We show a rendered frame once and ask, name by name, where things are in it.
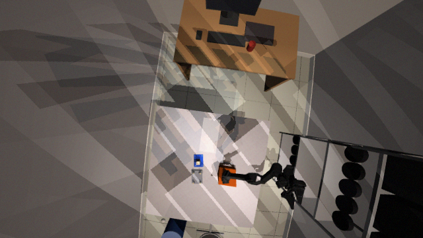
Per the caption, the blue board with square handle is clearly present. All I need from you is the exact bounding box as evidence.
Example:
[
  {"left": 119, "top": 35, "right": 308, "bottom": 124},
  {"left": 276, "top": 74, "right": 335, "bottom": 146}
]
[{"left": 194, "top": 154, "right": 204, "bottom": 167}]

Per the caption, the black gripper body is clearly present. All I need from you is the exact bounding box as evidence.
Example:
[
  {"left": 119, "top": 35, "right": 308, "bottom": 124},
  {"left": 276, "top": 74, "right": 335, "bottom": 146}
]
[{"left": 281, "top": 175, "right": 307, "bottom": 197}]

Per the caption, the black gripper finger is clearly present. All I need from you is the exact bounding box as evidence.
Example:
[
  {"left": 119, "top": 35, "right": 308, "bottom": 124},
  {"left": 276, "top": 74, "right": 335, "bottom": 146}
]
[
  {"left": 291, "top": 186, "right": 305, "bottom": 205},
  {"left": 282, "top": 195, "right": 295, "bottom": 209}
]

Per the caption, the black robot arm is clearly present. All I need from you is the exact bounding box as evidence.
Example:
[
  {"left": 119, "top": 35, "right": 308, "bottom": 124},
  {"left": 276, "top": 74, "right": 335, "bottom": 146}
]
[{"left": 222, "top": 163, "right": 294, "bottom": 188}]

